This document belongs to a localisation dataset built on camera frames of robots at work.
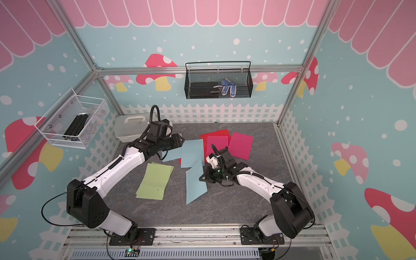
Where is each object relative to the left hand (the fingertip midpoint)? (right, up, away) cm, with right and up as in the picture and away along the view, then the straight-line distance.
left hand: (181, 142), depth 83 cm
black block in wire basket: (-43, +7, -14) cm, 46 cm away
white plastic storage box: (-38, +9, +23) cm, 45 cm away
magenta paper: (+21, -1, +26) cm, 34 cm away
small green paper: (-17, -18, +11) cm, 27 cm away
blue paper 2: (+6, -24, +3) cm, 25 cm away
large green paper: (-17, -24, +6) cm, 30 cm away
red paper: (+23, +6, +33) cm, 40 cm away
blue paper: (+2, -7, +22) cm, 23 cm away
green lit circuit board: (-21, -50, -11) cm, 55 cm away
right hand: (+10, -18, -4) cm, 21 cm away
